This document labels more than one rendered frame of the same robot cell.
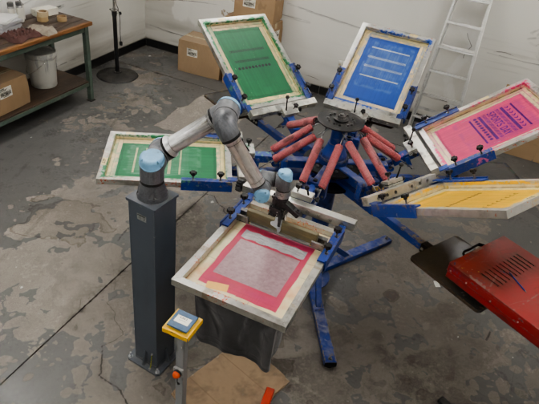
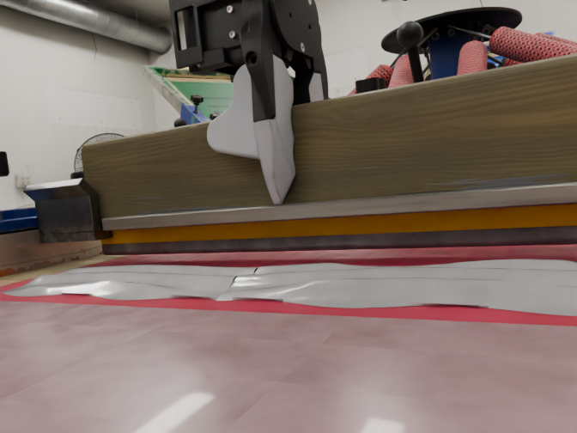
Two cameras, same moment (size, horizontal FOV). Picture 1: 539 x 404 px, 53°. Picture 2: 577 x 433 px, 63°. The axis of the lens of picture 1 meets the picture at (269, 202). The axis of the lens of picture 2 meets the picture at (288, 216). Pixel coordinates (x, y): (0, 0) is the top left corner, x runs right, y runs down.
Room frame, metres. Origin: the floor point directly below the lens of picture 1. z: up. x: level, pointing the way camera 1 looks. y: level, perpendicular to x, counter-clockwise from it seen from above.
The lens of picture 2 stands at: (1.96, -0.11, 1.01)
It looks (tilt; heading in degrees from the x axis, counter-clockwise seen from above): 4 degrees down; 7
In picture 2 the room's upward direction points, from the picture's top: 6 degrees counter-clockwise
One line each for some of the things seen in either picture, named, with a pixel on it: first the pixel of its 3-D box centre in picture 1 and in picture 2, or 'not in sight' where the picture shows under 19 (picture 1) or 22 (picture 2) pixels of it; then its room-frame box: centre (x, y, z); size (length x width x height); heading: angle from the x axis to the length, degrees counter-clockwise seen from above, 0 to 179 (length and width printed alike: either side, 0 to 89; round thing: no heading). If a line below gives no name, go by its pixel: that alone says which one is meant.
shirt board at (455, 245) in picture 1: (403, 230); not in sight; (2.56, -0.80, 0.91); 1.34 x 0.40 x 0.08; 40
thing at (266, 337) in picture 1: (233, 326); not in sight; (1.81, 0.10, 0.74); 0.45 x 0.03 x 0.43; 70
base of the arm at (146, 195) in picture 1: (151, 187); not in sight; (2.16, 0.58, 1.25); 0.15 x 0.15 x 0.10
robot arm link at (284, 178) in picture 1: (284, 179); not in sight; (2.29, -0.06, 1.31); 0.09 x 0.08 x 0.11; 90
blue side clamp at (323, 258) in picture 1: (330, 248); not in sight; (2.21, -0.35, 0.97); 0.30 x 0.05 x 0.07; 160
